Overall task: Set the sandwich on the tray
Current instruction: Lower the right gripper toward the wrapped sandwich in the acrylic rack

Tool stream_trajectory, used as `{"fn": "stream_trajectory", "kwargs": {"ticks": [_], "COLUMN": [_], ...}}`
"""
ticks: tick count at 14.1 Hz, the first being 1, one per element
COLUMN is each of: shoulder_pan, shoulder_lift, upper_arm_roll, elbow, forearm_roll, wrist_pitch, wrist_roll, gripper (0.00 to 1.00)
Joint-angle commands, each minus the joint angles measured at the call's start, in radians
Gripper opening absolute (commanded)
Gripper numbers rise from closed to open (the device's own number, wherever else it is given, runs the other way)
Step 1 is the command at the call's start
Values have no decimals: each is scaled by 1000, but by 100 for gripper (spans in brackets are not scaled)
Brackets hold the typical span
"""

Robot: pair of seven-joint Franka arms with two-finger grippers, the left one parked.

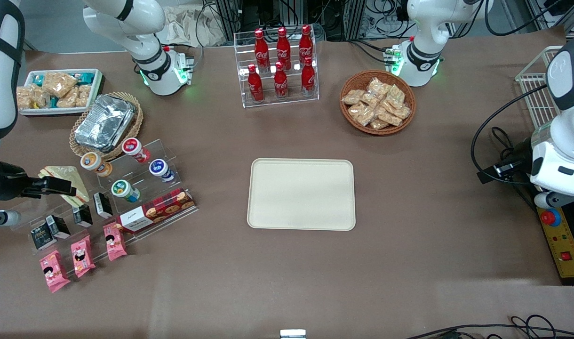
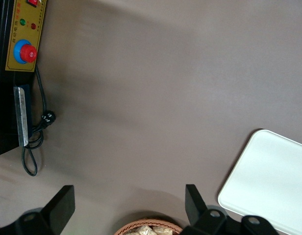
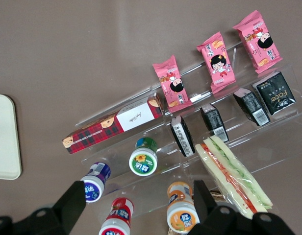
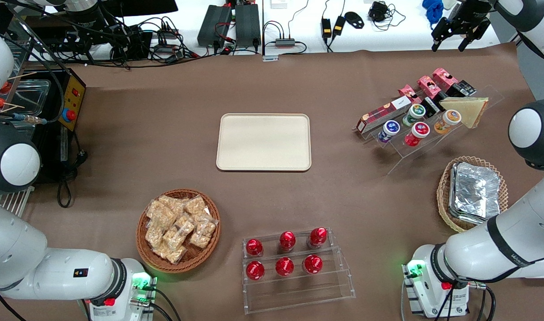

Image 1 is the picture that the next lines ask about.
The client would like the triangle sandwich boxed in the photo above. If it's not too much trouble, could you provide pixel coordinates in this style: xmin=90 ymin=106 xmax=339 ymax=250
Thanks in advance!
xmin=39 ymin=166 xmax=90 ymax=208

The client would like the round wicker basket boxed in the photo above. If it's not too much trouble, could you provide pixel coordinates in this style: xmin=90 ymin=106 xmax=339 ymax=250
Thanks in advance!
xmin=339 ymin=69 xmax=417 ymax=137

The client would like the red cola bottle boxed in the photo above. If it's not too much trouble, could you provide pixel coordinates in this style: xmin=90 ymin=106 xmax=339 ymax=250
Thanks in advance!
xmin=247 ymin=64 xmax=265 ymax=103
xmin=273 ymin=61 xmax=289 ymax=100
xmin=301 ymin=56 xmax=317 ymax=97
xmin=254 ymin=29 xmax=271 ymax=73
xmin=276 ymin=26 xmax=293 ymax=71
xmin=298 ymin=24 xmax=314 ymax=66

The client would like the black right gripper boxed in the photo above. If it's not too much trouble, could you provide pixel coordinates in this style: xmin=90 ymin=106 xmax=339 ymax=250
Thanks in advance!
xmin=0 ymin=158 xmax=77 ymax=203

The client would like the aluminium equipment rack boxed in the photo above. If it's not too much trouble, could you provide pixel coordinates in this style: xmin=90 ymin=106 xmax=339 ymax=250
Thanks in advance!
xmin=215 ymin=0 xmax=410 ymax=42

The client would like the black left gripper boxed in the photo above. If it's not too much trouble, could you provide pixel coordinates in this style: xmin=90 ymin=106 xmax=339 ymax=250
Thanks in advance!
xmin=477 ymin=140 xmax=535 ymax=185

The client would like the white wire rack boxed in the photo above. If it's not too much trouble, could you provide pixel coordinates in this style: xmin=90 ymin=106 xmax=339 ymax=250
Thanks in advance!
xmin=515 ymin=45 xmax=566 ymax=130

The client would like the clear acrylic stepped display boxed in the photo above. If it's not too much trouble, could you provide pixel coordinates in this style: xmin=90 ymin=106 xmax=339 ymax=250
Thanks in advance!
xmin=9 ymin=138 xmax=199 ymax=276

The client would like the clear acrylic bottle rack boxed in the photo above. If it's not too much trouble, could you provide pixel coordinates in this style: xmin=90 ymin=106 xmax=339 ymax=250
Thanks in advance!
xmin=233 ymin=25 xmax=320 ymax=109

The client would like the orange lid yogurt cup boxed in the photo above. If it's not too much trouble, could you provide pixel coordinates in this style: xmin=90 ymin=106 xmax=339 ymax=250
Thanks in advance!
xmin=80 ymin=152 xmax=113 ymax=178

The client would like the red plaid cookie box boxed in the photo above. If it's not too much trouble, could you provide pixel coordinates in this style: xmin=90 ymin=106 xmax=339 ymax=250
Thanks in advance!
xmin=116 ymin=188 xmax=196 ymax=235

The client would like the white rectangular plastic bin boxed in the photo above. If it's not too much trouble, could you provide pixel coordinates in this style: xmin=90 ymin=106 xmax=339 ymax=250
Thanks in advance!
xmin=16 ymin=68 xmax=104 ymax=117

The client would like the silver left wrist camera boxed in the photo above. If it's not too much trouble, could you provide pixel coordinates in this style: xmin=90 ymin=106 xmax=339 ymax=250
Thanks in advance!
xmin=534 ymin=190 xmax=574 ymax=209

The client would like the aluminium foil container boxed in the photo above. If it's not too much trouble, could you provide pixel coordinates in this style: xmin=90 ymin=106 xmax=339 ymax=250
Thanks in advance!
xmin=74 ymin=94 xmax=137 ymax=153

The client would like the large puffed snack bag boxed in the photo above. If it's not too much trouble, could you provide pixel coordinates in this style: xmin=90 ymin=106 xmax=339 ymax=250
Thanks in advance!
xmin=42 ymin=71 xmax=79 ymax=98

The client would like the small black carton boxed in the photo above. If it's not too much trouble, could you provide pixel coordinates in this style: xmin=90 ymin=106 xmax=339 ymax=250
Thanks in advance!
xmin=72 ymin=203 xmax=94 ymax=228
xmin=30 ymin=221 xmax=56 ymax=250
xmin=46 ymin=214 xmax=72 ymax=240
xmin=93 ymin=192 xmax=114 ymax=220

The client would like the crumpled beige cloth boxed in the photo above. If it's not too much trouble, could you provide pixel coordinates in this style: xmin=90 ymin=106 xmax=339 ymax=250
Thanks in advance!
xmin=164 ymin=6 xmax=227 ymax=48

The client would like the oval wicker basket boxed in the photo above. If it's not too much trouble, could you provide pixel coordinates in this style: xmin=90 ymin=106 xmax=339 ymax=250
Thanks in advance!
xmin=69 ymin=91 xmax=144 ymax=162

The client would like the red lid yogurt cup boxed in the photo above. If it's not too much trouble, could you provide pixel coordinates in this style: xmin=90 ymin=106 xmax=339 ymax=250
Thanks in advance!
xmin=122 ymin=137 xmax=151 ymax=164

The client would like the brown paper table cover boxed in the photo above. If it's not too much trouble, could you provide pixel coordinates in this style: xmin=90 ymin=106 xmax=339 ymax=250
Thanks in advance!
xmin=0 ymin=25 xmax=574 ymax=339

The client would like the black looping cable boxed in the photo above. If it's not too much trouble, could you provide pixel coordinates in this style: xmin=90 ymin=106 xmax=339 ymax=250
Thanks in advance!
xmin=470 ymin=84 xmax=551 ymax=185

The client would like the blue lid yogurt cup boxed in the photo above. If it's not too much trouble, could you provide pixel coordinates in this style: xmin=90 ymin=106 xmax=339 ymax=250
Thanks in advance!
xmin=149 ymin=159 xmax=176 ymax=184

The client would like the black floor cable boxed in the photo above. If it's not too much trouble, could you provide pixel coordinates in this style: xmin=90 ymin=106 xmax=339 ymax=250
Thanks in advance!
xmin=404 ymin=315 xmax=574 ymax=339

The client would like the pink snack packet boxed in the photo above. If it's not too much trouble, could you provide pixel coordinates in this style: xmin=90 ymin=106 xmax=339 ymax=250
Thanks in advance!
xmin=39 ymin=250 xmax=72 ymax=294
xmin=103 ymin=222 xmax=128 ymax=262
xmin=70 ymin=235 xmax=97 ymax=279

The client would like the beige plastic tray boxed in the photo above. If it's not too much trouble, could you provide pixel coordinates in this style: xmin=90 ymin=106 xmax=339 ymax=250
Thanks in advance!
xmin=247 ymin=158 xmax=357 ymax=232

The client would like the yellow emergency stop box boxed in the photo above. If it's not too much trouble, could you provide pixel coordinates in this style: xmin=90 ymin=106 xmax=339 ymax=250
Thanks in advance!
xmin=536 ymin=207 xmax=574 ymax=286

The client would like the green lid yogurt cup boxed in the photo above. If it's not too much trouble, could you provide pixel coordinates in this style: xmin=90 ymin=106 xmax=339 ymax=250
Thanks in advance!
xmin=111 ymin=179 xmax=141 ymax=203

